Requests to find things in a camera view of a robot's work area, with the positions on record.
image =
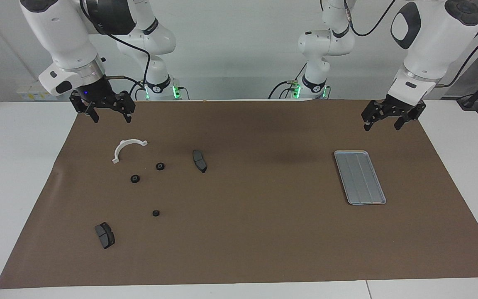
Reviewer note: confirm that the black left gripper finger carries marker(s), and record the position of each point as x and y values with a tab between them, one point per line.
369	114
409	117

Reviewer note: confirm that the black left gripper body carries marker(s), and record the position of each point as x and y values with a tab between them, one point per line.
396	109

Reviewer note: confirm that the white curved plastic bracket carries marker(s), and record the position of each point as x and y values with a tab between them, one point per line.
118	148

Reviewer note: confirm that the silver metal tray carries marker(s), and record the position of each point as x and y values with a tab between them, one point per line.
361	178

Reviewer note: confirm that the dark grey brake pad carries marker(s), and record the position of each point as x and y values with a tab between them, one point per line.
199	161
105	236

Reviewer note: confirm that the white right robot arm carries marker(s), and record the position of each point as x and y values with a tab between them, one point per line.
64	37

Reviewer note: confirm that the brown table mat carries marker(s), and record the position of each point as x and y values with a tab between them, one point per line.
255	216

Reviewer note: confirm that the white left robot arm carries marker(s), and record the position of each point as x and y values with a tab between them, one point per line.
430	45

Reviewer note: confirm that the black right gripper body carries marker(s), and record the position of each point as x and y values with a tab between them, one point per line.
96	93

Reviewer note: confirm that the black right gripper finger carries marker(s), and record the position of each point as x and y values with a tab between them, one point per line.
126	104
79	104

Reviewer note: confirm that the white power strip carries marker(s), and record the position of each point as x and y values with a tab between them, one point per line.
29	93

